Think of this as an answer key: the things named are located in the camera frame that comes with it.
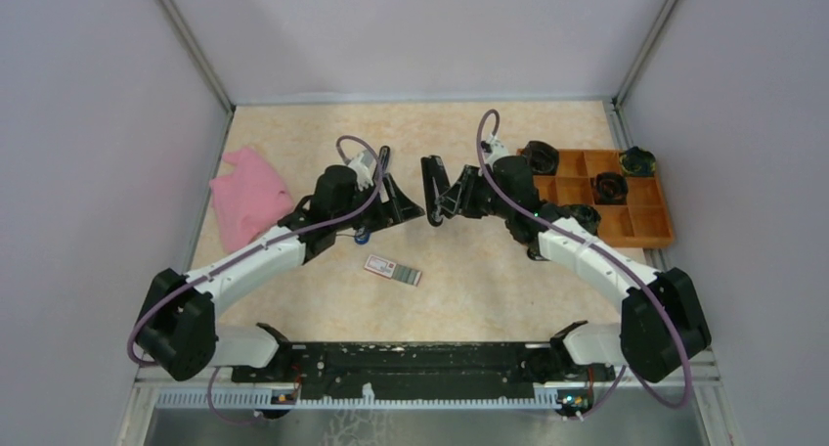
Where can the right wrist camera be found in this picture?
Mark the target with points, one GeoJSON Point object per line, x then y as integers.
{"type": "Point", "coordinates": [493, 149]}

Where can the dark rolled fabric top-right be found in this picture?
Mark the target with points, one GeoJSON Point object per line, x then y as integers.
{"type": "Point", "coordinates": [637, 162]}

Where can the dark rolled fabric top-left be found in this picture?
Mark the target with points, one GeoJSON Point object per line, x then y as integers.
{"type": "Point", "coordinates": [542, 157]}

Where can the black stapler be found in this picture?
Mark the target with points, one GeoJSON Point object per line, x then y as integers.
{"type": "Point", "coordinates": [435, 183]}

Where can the blue stapler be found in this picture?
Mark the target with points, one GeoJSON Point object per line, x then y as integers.
{"type": "Point", "coordinates": [363, 234]}

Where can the pink cloth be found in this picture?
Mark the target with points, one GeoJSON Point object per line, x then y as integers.
{"type": "Point", "coordinates": [248, 200]}

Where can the dark rolled fabric centre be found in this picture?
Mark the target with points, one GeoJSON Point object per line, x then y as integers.
{"type": "Point", "coordinates": [609, 188]}

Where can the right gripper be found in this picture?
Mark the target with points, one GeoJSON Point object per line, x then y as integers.
{"type": "Point", "coordinates": [459, 197]}

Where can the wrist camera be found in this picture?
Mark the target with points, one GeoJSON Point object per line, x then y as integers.
{"type": "Point", "coordinates": [493, 149]}
{"type": "Point", "coordinates": [363, 165]}

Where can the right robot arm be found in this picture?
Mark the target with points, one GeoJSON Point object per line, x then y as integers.
{"type": "Point", "coordinates": [661, 318]}

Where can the orange wooden compartment tray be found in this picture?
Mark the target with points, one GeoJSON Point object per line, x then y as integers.
{"type": "Point", "coordinates": [643, 222]}

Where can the dark rolled fabric lower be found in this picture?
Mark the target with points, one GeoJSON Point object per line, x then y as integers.
{"type": "Point", "coordinates": [586, 215]}

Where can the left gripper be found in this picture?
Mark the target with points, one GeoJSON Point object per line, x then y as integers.
{"type": "Point", "coordinates": [398, 209]}

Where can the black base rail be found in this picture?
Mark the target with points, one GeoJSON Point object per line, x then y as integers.
{"type": "Point", "coordinates": [421, 371]}

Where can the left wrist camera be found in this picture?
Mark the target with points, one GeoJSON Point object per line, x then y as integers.
{"type": "Point", "coordinates": [363, 165]}

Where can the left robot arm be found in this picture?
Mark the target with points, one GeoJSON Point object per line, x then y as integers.
{"type": "Point", "coordinates": [178, 328]}

